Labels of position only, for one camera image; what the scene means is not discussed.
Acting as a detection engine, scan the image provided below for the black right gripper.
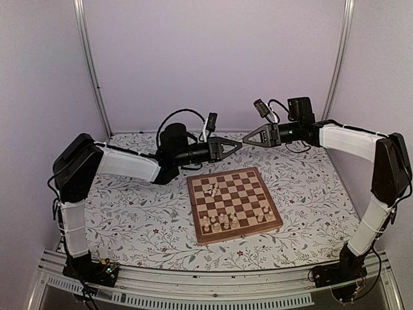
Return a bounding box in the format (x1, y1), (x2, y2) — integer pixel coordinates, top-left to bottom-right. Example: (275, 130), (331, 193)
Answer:
(243, 121), (301, 148)

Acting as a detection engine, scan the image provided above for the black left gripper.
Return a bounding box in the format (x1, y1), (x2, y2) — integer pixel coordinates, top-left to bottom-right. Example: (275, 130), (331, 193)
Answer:
(174, 136), (243, 167)

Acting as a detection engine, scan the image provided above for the light chess king piece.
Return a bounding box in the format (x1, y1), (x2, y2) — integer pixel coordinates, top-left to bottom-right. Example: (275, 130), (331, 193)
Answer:
(230, 217), (238, 229)

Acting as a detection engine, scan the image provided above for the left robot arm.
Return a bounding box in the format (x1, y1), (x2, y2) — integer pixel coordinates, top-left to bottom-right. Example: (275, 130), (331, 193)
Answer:
(48, 123), (242, 280)

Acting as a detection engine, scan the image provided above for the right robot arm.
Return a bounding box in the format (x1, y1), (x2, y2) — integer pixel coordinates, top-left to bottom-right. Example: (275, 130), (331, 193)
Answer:
(243, 97), (412, 257)

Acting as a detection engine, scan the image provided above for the wooden chess board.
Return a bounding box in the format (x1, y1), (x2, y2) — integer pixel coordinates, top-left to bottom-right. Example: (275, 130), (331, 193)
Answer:
(186, 167), (283, 245)

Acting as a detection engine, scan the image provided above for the floral patterned table mat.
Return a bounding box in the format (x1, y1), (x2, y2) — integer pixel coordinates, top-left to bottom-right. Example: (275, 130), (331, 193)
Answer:
(85, 142), (359, 271)

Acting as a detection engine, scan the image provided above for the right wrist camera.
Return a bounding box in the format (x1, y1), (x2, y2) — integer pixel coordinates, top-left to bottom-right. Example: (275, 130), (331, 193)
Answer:
(254, 99), (280, 124)

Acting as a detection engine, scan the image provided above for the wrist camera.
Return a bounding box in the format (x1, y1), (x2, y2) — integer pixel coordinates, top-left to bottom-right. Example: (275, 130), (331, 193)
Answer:
(201, 112), (217, 141)
(254, 99), (280, 124)

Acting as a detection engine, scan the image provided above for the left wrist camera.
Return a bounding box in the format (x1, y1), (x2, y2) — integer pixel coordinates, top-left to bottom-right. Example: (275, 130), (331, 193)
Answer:
(201, 112), (217, 141)

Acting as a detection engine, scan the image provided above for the right aluminium frame post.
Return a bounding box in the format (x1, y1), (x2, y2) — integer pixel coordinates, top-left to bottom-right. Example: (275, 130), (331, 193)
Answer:
(320, 0), (355, 121)

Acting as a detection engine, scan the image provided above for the front aluminium rail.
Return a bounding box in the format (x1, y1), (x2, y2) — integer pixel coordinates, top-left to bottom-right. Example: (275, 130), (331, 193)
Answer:
(27, 250), (407, 309)

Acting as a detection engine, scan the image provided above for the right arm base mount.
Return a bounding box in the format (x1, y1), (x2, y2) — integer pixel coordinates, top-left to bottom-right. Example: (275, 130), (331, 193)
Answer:
(309, 244), (368, 303)

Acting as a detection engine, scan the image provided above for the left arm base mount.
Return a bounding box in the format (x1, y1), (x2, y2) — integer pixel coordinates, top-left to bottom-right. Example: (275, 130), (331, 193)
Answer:
(63, 252), (119, 287)

